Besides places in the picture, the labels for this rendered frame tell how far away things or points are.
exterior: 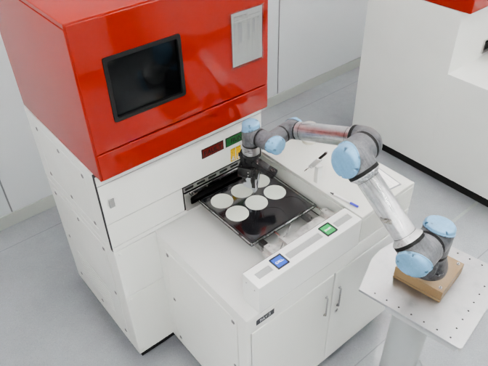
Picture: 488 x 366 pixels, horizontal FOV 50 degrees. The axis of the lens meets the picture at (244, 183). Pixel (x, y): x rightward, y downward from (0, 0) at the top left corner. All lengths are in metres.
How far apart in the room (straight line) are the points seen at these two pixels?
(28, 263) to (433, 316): 2.44
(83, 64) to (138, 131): 0.34
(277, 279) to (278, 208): 0.43
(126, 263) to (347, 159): 1.08
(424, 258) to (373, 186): 0.29
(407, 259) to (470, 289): 0.40
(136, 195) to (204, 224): 0.35
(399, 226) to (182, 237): 0.92
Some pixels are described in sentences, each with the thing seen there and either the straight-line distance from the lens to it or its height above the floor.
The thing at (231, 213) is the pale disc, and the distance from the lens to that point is 2.23.
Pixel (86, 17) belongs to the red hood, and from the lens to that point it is 1.70.
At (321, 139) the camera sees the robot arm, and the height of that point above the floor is 1.27.
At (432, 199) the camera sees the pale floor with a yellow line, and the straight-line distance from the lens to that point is 3.87.
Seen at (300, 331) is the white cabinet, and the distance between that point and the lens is 2.33.
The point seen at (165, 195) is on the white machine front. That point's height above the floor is 0.98.
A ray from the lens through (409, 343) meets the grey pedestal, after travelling 2.40.
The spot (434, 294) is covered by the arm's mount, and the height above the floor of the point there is 0.85.
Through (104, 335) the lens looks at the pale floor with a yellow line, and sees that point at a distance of 3.03.
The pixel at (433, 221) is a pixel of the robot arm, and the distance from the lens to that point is 1.99.
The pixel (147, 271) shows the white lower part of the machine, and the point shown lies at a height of 0.61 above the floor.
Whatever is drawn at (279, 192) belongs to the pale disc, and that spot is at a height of 0.90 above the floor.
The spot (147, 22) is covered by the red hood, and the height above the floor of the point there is 1.75.
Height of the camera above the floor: 2.40
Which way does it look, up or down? 39 degrees down
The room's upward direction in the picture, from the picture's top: 2 degrees counter-clockwise
